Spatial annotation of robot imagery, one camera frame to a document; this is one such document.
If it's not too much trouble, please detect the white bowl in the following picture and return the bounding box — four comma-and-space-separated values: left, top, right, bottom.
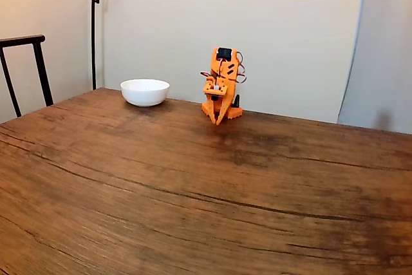
120, 78, 171, 108

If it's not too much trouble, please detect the black floor lamp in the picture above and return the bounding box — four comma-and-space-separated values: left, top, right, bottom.
91, 0, 144, 91

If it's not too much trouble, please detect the black chair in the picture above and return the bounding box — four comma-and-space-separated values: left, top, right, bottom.
0, 34, 55, 118

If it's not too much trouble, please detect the orange gripper camera mount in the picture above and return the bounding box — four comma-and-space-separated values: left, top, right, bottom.
202, 76, 232, 96

